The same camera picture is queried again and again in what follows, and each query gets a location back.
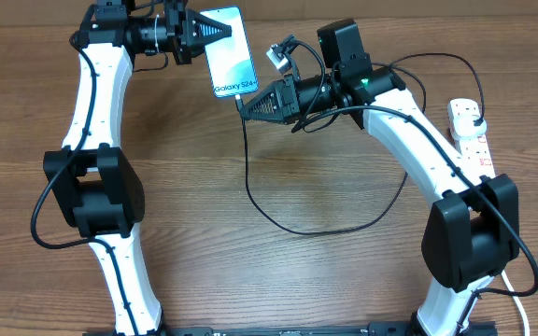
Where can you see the Samsung Galaxy smartphone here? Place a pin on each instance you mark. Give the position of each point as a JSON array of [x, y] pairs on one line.
[[229, 60]]

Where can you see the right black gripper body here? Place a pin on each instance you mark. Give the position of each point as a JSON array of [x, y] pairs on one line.
[[291, 99]]

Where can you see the white power strip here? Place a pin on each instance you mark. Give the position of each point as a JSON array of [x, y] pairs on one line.
[[475, 150]]

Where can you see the white charger plug adapter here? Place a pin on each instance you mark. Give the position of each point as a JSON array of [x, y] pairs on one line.
[[465, 128]]

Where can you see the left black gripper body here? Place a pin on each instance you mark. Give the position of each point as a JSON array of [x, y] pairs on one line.
[[176, 31]]

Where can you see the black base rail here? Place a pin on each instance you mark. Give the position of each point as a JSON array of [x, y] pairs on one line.
[[287, 331]]

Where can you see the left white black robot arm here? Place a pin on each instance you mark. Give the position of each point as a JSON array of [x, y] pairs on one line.
[[98, 191]]

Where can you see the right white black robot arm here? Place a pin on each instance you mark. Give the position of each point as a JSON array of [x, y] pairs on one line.
[[472, 231]]

